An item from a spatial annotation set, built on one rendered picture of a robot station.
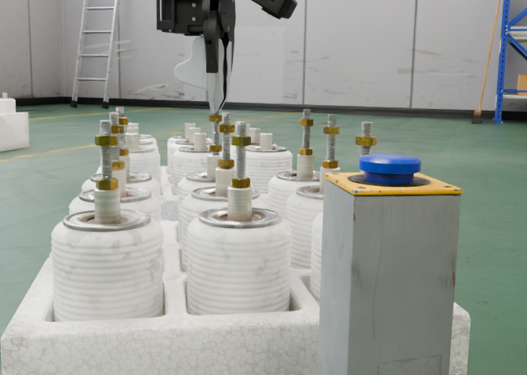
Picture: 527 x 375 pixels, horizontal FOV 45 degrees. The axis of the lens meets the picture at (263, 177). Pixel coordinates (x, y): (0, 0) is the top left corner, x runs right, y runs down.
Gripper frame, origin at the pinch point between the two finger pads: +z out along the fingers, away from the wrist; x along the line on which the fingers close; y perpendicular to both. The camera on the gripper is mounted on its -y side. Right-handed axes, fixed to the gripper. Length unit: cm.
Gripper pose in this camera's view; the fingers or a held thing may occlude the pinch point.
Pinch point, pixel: (220, 102)
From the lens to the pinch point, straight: 79.9
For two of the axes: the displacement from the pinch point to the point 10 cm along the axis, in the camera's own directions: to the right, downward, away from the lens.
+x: -2.0, 1.5, -9.7
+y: -9.8, -0.5, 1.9
